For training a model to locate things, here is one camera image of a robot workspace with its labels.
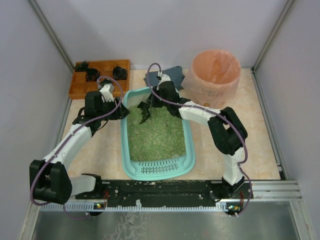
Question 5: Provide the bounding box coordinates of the black slotted litter scoop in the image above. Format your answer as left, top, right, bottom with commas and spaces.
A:
137, 101, 152, 124

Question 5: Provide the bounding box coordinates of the teal plastic litter box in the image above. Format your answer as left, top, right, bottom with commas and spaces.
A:
120, 87, 196, 181

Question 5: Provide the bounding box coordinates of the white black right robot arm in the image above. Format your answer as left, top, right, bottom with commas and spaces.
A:
119, 81, 248, 194

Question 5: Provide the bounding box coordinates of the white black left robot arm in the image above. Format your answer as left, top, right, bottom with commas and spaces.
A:
29, 91, 129, 206

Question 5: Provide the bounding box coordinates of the folded dark grey cloth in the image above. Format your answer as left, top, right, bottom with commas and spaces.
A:
149, 66, 185, 91

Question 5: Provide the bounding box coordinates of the dark patterned rolled cloth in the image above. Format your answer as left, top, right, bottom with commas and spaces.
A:
99, 78, 113, 87

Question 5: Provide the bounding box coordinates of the wooden compartment tray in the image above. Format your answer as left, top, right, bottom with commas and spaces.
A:
68, 59, 131, 100

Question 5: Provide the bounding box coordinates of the orange bagged trash bin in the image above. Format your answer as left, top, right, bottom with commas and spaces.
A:
181, 49, 241, 109

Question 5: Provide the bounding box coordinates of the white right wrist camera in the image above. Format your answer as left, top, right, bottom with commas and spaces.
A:
157, 71, 172, 86

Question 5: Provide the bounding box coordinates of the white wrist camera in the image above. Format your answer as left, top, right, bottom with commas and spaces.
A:
99, 83, 115, 103
157, 71, 172, 86

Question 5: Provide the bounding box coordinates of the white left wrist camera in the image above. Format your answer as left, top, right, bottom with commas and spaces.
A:
99, 83, 115, 103

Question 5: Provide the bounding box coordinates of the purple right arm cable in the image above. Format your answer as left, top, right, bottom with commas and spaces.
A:
146, 63, 254, 217

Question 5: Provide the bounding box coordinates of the black rail base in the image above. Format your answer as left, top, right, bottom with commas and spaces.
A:
75, 180, 251, 208

